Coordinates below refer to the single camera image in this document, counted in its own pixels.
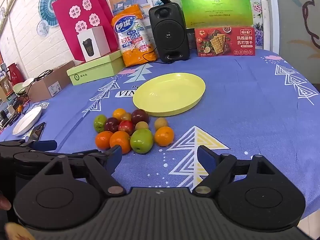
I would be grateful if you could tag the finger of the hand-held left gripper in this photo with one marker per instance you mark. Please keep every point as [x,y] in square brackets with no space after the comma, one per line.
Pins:
[75,153]
[45,145]

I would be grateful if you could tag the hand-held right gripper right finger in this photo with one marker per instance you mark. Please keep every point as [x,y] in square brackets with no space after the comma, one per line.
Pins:
[203,157]

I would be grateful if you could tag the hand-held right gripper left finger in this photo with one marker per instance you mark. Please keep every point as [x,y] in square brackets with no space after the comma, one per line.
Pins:
[115,156]

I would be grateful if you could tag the green apple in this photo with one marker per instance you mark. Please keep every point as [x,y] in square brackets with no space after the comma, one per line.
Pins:
[141,140]
[100,123]

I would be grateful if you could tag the red apple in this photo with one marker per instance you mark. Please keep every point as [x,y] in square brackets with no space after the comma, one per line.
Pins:
[126,127]

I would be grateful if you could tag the dark red plum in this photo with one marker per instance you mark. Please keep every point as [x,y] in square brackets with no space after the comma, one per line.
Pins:
[140,116]
[111,124]

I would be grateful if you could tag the reddish small orange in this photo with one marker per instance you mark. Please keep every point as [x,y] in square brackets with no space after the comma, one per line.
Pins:
[126,117]

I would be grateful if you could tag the brown kiwi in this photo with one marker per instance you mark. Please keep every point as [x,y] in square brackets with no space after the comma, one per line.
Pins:
[161,123]
[142,125]

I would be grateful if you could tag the yellow plastic plate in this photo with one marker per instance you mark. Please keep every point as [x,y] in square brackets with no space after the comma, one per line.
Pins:
[170,95]

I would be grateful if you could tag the person's left hand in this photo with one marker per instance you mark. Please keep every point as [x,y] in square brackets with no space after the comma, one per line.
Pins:
[4,201]

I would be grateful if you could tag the black phone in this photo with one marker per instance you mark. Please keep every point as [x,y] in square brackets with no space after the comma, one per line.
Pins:
[37,131]

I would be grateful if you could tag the white plate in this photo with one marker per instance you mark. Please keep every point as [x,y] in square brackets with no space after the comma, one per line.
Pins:
[26,121]

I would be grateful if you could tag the brown cardboard box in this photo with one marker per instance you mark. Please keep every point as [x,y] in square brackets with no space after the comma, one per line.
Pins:
[50,85]

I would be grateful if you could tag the white bowl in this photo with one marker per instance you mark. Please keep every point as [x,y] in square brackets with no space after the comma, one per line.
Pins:
[21,87]

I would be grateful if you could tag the blue printed tablecloth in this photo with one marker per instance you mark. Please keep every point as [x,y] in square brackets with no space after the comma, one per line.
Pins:
[250,105]

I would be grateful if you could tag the red kettle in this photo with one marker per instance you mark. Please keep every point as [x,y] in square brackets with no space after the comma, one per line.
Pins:
[15,75]

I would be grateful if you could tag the flat green box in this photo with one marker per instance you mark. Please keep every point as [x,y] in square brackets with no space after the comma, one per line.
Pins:
[95,67]

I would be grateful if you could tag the white box with cup print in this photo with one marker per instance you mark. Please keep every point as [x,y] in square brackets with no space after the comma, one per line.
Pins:
[93,43]

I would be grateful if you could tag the small blue paper fan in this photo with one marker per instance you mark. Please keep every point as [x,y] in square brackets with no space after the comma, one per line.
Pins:
[42,27]

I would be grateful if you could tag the red cracker box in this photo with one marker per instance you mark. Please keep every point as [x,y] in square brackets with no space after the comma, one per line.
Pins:
[225,41]

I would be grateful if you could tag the orange pack of paper cups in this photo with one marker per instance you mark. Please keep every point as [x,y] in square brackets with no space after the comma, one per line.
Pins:
[133,37]

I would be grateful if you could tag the black speaker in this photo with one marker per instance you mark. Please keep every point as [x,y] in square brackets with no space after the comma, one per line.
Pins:
[168,32]

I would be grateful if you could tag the pink tote bag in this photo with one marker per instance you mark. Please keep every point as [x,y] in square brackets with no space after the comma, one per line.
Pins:
[72,12]

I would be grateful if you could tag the large blue paper fan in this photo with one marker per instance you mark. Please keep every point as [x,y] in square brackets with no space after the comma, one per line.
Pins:
[50,1]

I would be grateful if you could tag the large green gift box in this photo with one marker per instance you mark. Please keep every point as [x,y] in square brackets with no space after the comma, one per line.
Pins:
[215,2]

